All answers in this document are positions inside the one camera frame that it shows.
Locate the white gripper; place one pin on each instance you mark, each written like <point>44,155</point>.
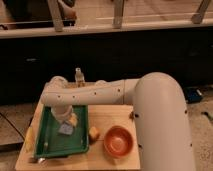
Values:
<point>65,115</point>

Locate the blue grey sponge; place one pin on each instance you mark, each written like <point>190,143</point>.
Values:
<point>66,129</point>

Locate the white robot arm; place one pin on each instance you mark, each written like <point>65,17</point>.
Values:
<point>162,122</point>

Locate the green plastic tray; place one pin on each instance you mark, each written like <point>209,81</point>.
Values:
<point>51,143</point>

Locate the clear small bottle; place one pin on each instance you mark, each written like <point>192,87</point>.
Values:
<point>79,77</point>

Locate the yellow bread piece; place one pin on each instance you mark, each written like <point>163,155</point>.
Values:
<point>94,133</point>

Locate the yellow corn cob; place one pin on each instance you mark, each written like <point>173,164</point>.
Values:
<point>29,140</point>

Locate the metal spoon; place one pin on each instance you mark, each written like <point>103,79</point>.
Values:
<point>36,160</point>

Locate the orange plastic bowl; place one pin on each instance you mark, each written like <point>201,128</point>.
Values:
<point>118,142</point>

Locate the blue box on floor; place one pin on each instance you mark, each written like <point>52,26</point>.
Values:
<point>193,95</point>

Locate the white railing frame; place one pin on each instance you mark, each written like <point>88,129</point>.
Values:
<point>38,18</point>

